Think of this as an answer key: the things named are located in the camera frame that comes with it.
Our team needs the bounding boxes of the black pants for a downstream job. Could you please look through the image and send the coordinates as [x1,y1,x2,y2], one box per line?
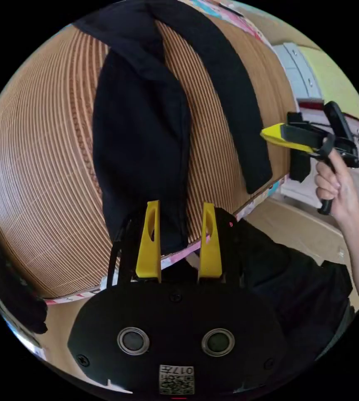
[73,0,274,256]

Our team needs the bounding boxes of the person's body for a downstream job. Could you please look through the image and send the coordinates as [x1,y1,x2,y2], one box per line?
[222,207,357,365]

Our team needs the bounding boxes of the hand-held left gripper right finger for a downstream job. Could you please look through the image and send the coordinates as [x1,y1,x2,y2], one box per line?
[198,202,223,280]

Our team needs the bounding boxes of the white cupboard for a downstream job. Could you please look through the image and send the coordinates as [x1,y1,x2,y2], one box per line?
[272,42,324,99]

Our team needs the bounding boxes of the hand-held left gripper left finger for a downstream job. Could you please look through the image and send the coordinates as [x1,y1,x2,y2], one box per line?
[135,200,162,282]

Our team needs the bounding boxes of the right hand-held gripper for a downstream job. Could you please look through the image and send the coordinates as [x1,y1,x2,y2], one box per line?
[260,112,337,216]

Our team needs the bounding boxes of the person's right forearm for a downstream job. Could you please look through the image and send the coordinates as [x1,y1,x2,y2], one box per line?
[335,200,359,301]

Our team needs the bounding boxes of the person's right hand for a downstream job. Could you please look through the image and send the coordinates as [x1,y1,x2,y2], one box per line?
[315,150,359,221]

